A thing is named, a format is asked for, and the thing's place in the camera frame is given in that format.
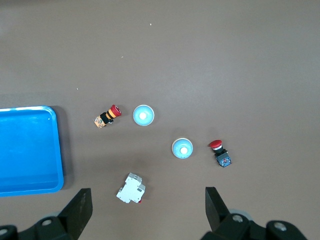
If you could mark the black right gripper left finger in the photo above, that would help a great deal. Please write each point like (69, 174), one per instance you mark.
(72, 220)

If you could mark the red yellow emergency stop button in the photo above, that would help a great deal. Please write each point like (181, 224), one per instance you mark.
(108, 116)

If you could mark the brown table cover sheet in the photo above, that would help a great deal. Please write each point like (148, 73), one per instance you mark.
(175, 62)

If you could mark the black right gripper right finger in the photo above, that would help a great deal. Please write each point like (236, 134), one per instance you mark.
(220, 222)

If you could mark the red mushroom pushbutton black base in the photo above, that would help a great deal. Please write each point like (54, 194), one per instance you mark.
(222, 155)

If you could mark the light blue call bell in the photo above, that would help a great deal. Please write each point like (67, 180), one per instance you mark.
(182, 148)
(143, 115)

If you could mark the white circuit breaker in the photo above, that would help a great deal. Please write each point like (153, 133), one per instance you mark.
(131, 189)

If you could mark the blue plastic tray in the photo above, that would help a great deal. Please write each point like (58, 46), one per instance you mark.
(27, 150)

